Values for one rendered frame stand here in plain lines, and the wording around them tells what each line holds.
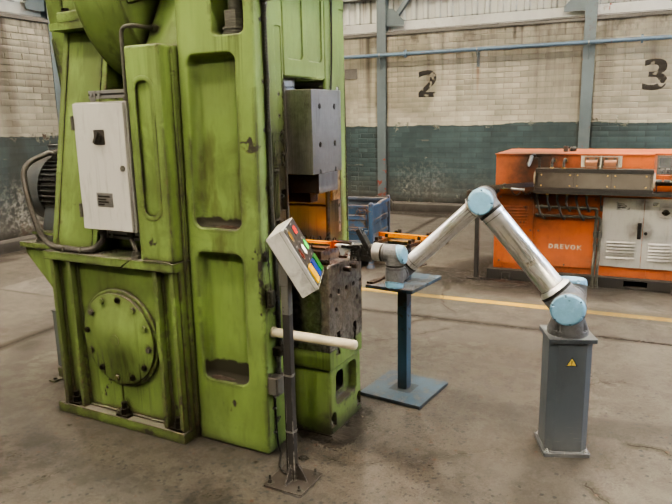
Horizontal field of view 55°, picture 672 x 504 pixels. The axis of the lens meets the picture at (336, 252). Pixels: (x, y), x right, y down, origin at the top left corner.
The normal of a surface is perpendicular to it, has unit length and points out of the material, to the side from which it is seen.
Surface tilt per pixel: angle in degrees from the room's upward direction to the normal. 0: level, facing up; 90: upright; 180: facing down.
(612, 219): 90
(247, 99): 89
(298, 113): 90
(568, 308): 94
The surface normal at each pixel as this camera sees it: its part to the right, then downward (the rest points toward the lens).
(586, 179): -0.42, 0.19
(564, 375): -0.09, 0.21
